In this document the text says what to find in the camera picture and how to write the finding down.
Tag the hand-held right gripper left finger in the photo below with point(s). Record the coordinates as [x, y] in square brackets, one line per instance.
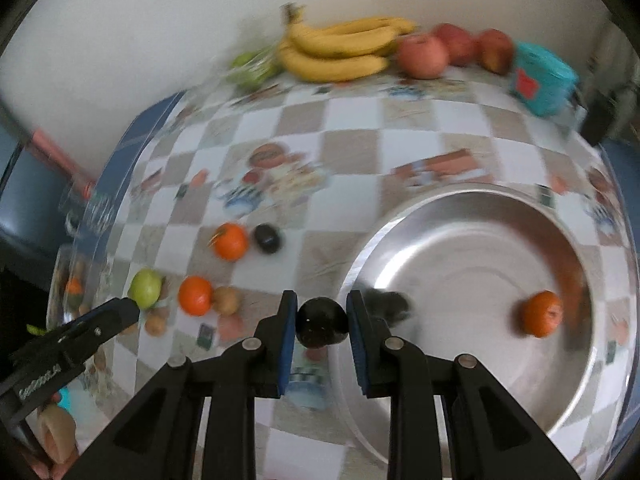
[287, 342]

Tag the dark stand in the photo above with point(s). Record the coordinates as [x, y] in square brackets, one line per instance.
[600, 120]

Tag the person's left hand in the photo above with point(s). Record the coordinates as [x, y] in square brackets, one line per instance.
[57, 432]

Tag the red apple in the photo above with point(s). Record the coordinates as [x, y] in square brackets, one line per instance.
[422, 56]
[495, 51]
[457, 42]

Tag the dark round avocado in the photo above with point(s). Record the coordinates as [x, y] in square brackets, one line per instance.
[321, 323]
[266, 238]

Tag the yellow banana bunch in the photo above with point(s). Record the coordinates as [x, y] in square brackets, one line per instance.
[335, 55]

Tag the checkered printed tablecloth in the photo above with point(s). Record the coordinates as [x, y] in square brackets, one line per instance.
[350, 125]

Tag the clear glass bowl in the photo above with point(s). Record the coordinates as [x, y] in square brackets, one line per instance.
[60, 260]

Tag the red bar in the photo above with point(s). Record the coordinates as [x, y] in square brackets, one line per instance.
[60, 157]

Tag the brown kiwi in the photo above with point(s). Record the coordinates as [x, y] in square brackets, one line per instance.
[226, 300]

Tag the teal box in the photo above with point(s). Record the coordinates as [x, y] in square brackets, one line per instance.
[542, 77]

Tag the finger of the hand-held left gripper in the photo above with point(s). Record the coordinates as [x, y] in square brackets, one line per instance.
[107, 320]

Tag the stainless steel basin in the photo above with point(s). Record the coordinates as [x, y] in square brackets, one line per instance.
[475, 260]

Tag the orange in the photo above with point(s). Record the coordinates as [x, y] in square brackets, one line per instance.
[231, 241]
[195, 295]
[541, 313]

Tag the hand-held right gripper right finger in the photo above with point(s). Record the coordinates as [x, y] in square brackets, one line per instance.
[357, 345]

